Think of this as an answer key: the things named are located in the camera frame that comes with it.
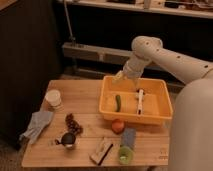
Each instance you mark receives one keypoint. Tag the metal pole stand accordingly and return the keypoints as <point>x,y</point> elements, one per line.
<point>71,36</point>

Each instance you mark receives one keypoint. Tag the orange fruit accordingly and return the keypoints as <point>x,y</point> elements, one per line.
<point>117,126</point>

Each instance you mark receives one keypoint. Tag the white paper cup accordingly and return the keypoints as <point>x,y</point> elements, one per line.
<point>53,97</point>

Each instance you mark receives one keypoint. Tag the black metal cup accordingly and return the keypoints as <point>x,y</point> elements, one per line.
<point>67,140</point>

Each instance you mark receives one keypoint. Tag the wooden block brush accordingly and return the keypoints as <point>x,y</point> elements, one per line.
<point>101,150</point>

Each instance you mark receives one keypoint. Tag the green cup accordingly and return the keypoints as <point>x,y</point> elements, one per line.
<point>125,155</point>

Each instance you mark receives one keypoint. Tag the brown pine cone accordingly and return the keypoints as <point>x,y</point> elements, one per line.
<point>72,125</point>

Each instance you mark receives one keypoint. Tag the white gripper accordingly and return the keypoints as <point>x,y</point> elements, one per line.
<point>132,69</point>

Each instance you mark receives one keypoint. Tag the wooden shelf with clutter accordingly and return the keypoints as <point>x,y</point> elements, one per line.
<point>154,7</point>

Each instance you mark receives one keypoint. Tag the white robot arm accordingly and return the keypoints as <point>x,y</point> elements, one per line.
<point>191,132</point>

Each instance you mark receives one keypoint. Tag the green pepper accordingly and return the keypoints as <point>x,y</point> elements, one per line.
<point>118,102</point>

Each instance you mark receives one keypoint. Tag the grey cloth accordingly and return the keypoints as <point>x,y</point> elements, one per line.
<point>38,122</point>

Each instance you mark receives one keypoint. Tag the yellow plastic bin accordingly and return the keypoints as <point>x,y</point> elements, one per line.
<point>157,107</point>

